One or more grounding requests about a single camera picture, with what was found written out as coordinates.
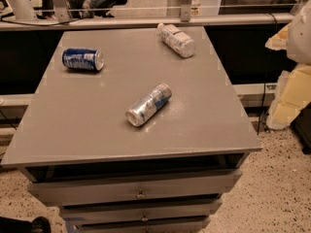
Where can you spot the bottom grey drawer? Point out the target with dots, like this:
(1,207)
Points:
(189,224)

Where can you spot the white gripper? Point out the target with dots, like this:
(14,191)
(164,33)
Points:
(300,38)

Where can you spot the clear plastic bottle blue label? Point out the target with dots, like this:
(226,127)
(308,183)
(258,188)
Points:
(176,39)

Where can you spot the grey drawer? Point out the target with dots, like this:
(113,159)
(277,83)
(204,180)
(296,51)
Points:
(189,224)
(135,188)
(142,211)

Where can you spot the silver blue energy drink can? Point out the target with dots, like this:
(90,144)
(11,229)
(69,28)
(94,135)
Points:
(143,109)

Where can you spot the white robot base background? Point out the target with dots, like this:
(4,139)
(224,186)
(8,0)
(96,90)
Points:
(22,9)

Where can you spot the grey drawer cabinet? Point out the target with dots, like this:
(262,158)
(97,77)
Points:
(147,145)

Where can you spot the black object bottom left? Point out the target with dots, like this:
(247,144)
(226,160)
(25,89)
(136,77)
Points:
(38,225)

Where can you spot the blue soda can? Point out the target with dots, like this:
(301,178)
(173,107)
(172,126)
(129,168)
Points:
(84,59)

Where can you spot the middle grey drawer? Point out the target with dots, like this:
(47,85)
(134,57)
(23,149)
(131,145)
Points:
(142,211)

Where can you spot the grey metal rail frame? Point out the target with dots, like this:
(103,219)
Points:
(150,17)

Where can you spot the top grey drawer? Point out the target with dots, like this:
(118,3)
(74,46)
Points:
(135,188)

